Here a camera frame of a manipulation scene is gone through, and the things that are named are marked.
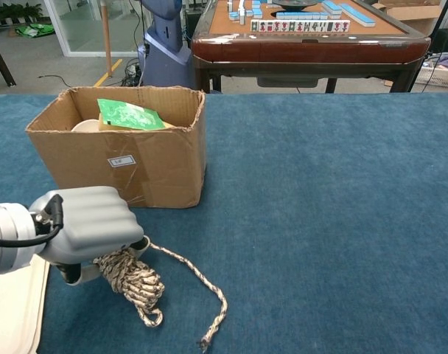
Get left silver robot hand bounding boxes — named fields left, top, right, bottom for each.
left=28, top=186, right=151, bottom=287

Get black table leg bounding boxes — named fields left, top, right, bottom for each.
left=0, top=32, right=17, bottom=88

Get white plastic basket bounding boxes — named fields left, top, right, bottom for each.
left=417, top=51, right=448, bottom=88

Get white paper cup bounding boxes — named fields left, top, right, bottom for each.
left=71, top=118, right=99, bottom=133

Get green snack packet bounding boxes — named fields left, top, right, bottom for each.
left=15, top=22, right=56, bottom=38

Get face-up mahjong tile row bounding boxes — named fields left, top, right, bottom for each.
left=250, top=20, right=351, bottom=32

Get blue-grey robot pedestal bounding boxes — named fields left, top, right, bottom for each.
left=137, top=0, right=194, bottom=89

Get brown mahjong table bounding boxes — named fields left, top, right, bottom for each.
left=190, top=0, right=431, bottom=95

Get blue felt table mat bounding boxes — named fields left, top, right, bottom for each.
left=0, top=92, right=448, bottom=354

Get yellow sponge block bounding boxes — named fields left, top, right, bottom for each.
left=97, top=112, right=175, bottom=132

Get potted green plants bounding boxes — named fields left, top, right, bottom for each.
left=0, top=2, right=44, bottom=27

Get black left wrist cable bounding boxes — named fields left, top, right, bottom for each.
left=0, top=193, right=65, bottom=247

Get white framed glass partition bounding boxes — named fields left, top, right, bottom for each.
left=43, top=0, right=144, bottom=58

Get beige braided rope bundle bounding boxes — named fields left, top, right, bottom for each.
left=93, top=241, right=228, bottom=350

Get black mahjong table centre dish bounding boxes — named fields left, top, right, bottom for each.
left=271, top=0, right=319, bottom=9

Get open cardboard box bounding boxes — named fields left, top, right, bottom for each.
left=371, top=0, right=448, bottom=34

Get wooden pole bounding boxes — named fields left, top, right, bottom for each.
left=100, top=0, right=113, bottom=78

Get green foil packet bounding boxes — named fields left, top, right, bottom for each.
left=97, top=97, right=165, bottom=131

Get brown cardboard box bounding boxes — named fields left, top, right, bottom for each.
left=24, top=86, right=207, bottom=209

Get blue-backed mahjong tile wall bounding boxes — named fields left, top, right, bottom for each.
left=340, top=2, right=377, bottom=27
left=276, top=11, right=329, bottom=21

